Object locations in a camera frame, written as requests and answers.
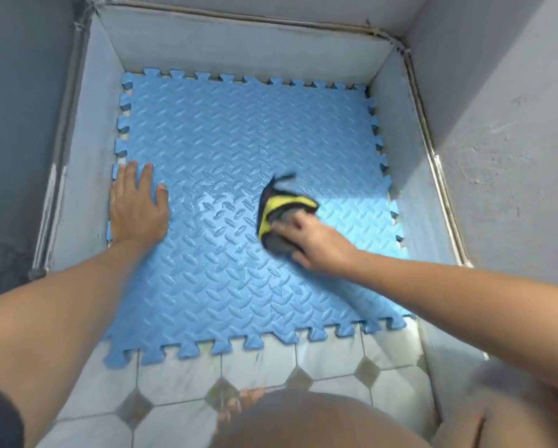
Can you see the person's leg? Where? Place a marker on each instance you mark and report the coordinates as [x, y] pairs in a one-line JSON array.
[[316, 424], [517, 415]]

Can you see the person's right hand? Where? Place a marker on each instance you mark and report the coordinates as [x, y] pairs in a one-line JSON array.
[[325, 249]]

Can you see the grey wall pipe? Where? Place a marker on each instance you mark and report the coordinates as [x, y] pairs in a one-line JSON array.
[[428, 135]]

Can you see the dark grey yellow-trimmed cloth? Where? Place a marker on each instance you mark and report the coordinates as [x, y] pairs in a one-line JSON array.
[[279, 202]]

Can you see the blue foam puzzle mat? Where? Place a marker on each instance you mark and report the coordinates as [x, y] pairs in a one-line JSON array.
[[223, 265]]

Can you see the person's left forearm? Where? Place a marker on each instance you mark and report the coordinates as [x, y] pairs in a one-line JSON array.
[[50, 321]]

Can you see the person's left hand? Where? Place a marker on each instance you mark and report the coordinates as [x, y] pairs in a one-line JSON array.
[[136, 214]]

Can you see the person's left leg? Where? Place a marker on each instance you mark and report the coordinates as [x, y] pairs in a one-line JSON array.
[[316, 424]]

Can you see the person's right forearm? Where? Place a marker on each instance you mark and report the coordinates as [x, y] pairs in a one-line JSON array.
[[470, 303]]

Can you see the person's right leg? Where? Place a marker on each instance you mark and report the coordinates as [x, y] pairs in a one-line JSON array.
[[517, 415]]

